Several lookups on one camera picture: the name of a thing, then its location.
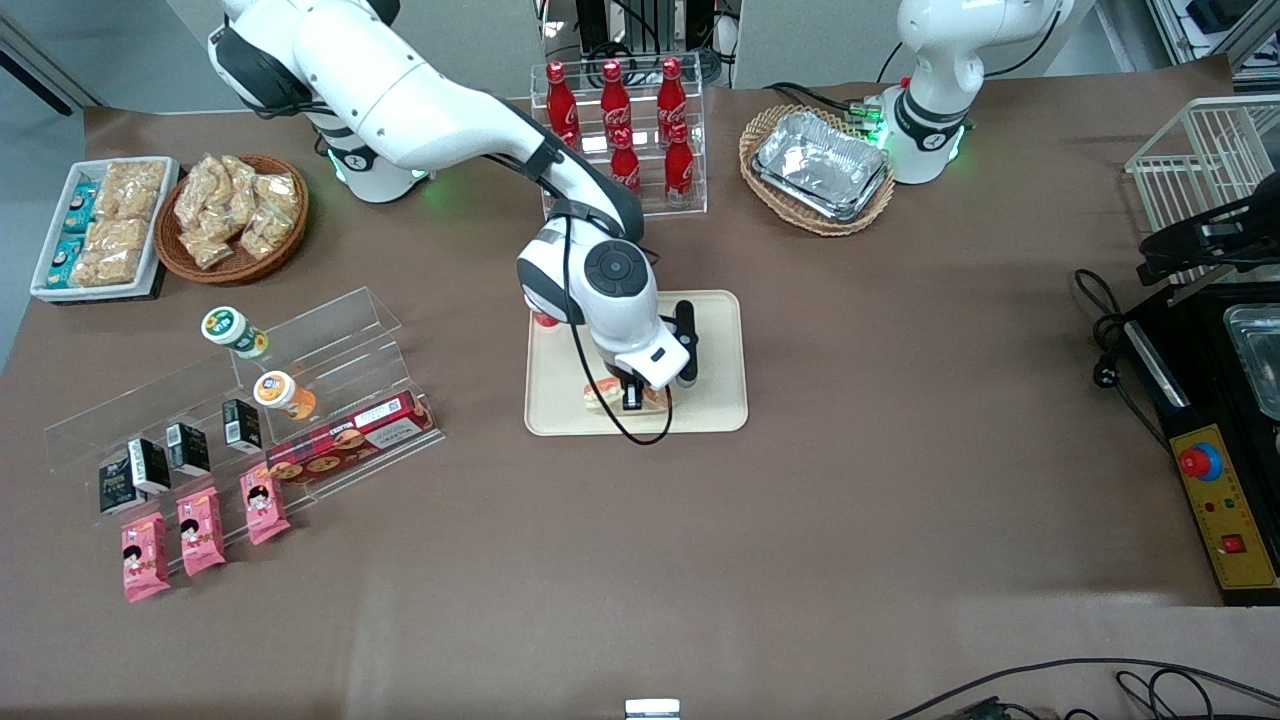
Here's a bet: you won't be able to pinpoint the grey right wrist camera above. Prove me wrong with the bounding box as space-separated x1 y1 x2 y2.
672 298 701 387

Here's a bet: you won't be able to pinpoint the black power cable with plug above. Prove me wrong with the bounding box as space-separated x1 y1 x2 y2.
1073 268 1173 451

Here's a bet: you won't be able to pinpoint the red cookie box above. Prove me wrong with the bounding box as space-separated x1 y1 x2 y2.
265 390 441 486

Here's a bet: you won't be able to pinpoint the light wicker basket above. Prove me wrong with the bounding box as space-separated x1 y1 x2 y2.
738 104 897 237

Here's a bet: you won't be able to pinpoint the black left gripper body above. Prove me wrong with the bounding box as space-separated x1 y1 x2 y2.
1165 185 1280 273

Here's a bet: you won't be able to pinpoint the cream plastic tray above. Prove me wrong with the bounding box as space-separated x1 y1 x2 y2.
524 290 749 437

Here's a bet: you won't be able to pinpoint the long black floor cable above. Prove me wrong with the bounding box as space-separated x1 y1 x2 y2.
885 657 1280 720

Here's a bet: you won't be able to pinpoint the green-lid drink bottle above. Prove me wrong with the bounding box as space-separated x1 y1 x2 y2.
200 305 271 361

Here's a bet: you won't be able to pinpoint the brown wicker basket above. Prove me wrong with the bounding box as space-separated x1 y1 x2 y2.
155 153 311 286

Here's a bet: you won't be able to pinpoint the clear acrylic bottle rack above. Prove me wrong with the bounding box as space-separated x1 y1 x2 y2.
530 60 709 226

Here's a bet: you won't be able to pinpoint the pink snack pack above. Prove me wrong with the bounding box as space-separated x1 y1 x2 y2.
240 468 291 546
176 487 227 578
120 512 173 603

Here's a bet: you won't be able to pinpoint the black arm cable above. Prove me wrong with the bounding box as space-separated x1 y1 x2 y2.
560 200 676 446

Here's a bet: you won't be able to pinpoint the grey metal strip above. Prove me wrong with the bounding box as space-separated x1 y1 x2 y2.
1165 278 1233 307

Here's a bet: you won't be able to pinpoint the looped black floor cable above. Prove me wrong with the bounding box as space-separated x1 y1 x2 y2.
1115 668 1216 720

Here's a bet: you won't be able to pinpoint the orange-lid drink bottle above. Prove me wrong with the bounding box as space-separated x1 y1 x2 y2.
252 370 319 421

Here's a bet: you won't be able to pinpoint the small black drink carton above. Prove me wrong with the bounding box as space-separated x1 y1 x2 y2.
128 438 172 494
222 398 264 452
166 422 211 477

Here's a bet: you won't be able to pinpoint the large black drink carton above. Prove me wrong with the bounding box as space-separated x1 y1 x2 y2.
98 455 138 517

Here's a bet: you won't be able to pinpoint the black base cable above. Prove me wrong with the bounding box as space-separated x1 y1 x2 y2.
765 82 881 116

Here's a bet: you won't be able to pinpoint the teal snack pack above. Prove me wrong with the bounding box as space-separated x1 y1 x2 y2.
64 180 100 234
47 235 87 290

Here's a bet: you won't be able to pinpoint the white wire rack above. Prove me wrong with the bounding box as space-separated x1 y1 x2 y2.
1125 95 1280 286

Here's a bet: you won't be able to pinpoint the triangle sandwich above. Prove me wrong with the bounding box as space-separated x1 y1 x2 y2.
583 378 673 414

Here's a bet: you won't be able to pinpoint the stacked foil containers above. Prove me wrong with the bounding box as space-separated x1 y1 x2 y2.
752 110 891 223

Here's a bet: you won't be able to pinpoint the black equipment rack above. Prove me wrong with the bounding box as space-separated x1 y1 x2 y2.
535 0 741 89

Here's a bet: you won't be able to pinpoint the rice crisp snack pack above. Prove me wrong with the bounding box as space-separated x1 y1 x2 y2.
85 216 153 258
95 160 168 223
70 250 141 290

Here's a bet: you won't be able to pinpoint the aluminium frame shelf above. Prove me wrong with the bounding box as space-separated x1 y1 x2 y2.
1145 0 1280 91

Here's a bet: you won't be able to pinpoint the clear acrylic tiered stand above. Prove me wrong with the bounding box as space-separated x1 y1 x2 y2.
45 287 446 561

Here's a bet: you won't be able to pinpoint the clear bag of crackers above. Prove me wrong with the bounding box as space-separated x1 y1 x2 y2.
238 175 301 259
175 158 229 233
222 155 266 231
178 225 239 271

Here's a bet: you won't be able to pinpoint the white rectangular snack tray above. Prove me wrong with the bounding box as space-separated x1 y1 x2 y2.
30 155 181 303

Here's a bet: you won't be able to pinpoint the black food warmer appliance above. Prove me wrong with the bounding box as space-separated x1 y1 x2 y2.
1120 280 1280 608

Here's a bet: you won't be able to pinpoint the steel handle bar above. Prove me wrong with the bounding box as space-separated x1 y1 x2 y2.
1125 320 1191 408

